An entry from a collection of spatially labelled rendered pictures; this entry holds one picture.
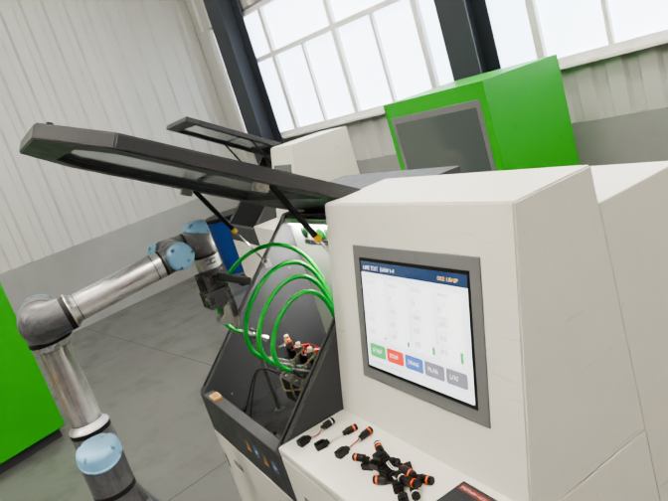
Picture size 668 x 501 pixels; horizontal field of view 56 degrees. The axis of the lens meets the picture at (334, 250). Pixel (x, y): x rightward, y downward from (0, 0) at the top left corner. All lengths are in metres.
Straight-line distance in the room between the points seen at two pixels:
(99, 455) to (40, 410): 3.43
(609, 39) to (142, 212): 6.06
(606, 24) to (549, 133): 1.09
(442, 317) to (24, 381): 4.17
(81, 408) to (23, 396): 3.26
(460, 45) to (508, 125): 1.43
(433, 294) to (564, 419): 0.36
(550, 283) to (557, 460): 0.35
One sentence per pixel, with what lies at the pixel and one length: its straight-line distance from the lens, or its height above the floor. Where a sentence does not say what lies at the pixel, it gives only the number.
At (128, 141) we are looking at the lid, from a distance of 1.54.
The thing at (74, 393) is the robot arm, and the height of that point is 1.26.
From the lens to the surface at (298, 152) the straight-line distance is 4.94.
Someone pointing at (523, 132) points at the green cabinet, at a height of 1.19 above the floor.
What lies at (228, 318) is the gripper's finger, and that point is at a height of 1.27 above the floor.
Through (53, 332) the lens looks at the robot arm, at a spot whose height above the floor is 1.47.
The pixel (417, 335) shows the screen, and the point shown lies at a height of 1.26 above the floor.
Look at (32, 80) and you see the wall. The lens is 8.66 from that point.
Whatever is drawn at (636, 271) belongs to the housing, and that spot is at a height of 1.29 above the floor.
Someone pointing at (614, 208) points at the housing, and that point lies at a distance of 1.39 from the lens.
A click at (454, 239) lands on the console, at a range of 1.30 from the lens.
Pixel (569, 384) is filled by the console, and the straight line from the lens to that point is 1.34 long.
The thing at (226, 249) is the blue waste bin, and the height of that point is 0.36.
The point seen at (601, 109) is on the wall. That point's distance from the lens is 5.65.
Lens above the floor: 1.83
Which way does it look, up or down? 13 degrees down
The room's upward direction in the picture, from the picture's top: 18 degrees counter-clockwise
